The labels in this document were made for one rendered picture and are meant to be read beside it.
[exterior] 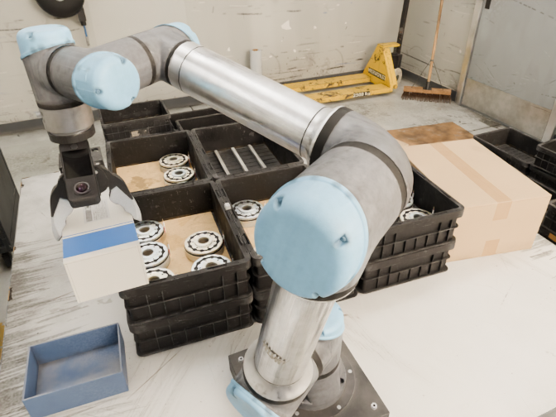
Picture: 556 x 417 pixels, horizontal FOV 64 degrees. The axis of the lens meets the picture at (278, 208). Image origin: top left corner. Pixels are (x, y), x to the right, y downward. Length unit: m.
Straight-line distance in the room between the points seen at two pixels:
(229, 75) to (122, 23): 3.74
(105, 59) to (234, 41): 3.99
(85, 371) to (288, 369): 0.63
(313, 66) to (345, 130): 4.47
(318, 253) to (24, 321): 1.07
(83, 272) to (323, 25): 4.40
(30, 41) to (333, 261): 0.52
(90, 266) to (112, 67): 0.33
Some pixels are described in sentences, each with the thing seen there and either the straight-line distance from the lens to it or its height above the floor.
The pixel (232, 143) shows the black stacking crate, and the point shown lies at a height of 0.85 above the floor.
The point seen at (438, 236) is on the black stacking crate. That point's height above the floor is 0.85.
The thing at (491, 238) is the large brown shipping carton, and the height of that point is 0.77.
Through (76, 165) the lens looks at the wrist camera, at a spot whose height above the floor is 1.27.
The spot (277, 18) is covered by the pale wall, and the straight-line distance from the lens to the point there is 4.73.
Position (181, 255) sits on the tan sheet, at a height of 0.83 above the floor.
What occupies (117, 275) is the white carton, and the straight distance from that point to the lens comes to 0.82.
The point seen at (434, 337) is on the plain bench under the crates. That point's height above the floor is 0.70.
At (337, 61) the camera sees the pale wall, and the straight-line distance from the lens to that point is 5.15.
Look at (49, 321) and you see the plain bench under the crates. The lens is 1.36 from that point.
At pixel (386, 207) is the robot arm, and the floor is 1.33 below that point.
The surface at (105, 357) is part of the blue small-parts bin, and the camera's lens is 1.21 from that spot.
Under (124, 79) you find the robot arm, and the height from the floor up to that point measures 1.41.
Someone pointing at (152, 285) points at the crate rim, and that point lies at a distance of 1.01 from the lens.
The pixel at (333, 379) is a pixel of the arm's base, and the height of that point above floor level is 0.81.
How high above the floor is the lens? 1.59
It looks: 34 degrees down
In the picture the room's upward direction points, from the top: 1 degrees counter-clockwise
